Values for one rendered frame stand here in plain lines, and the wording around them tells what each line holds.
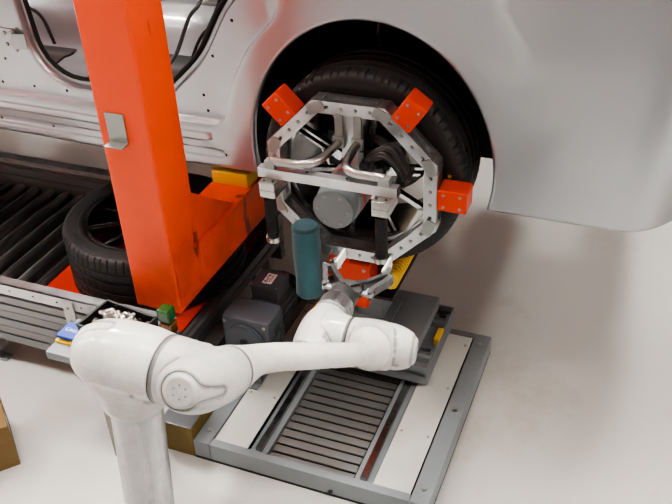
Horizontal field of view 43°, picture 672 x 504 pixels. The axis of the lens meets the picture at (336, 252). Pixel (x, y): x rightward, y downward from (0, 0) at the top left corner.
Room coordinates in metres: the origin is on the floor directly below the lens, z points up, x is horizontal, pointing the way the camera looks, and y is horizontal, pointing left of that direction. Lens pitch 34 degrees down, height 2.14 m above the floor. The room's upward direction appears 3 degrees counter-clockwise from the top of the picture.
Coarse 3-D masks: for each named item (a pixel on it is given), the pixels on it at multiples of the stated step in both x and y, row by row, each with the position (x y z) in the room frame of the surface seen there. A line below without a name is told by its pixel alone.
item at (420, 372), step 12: (444, 312) 2.50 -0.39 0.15; (432, 324) 2.42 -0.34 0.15; (444, 324) 2.41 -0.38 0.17; (432, 336) 2.37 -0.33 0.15; (444, 336) 2.38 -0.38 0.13; (420, 348) 2.26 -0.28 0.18; (432, 348) 2.30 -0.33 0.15; (420, 360) 2.23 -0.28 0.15; (432, 360) 2.23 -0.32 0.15; (384, 372) 2.23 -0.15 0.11; (396, 372) 2.21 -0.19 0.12; (408, 372) 2.20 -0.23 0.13; (420, 372) 2.18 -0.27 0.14
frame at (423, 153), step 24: (336, 96) 2.31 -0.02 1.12; (384, 120) 2.20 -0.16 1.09; (408, 144) 2.18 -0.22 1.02; (432, 168) 2.15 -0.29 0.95; (288, 192) 2.38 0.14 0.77; (432, 192) 2.15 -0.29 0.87; (288, 216) 2.34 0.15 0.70; (312, 216) 2.36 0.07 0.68; (432, 216) 2.15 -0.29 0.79; (336, 240) 2.32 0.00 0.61; (360, 240) 2.30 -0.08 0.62; (408, 240) 2.18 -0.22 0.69; (384, 264) 2.21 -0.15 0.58
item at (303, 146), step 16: (304, 128) 2.42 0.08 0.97; (368, 128) 2.34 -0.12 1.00; (288, 144) 2.42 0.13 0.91; (304, 144) 2.52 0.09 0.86; (320, 144) 2.40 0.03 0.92; (368, 144) 2.34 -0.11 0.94; (400, 144) 2.30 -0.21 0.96; (416, 176) 2.28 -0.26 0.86; (304, 192) 2.43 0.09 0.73; (368, 208) 2.50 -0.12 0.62; (400, 208) 2.48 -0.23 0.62; (416, 208) 2.42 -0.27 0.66; (352, 224) 2.36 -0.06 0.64; (368, 224) 2.40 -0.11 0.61; (400, 224) 2.35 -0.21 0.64; (368, 240) 2.32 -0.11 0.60
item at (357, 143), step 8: (360, 120) 2.23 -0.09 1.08; (360, 128) 2.23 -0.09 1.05; (360, 136) 2.23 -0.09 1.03; (352, 144) 2.21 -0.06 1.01; (360, 144) 2.22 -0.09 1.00; (352, 152) 2.16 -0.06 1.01; (344, 160) 2.11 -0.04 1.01; (344, 168) 2.08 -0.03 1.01; (352, 168) 2.06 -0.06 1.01; (352, 176) 2.05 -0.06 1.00; (360, 176) 2.04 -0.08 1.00; (368, 176) 2.03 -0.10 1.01; (376, 176) 2.02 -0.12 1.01; (384, 176) 2.02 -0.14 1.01; (384, 184) 2.01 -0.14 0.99
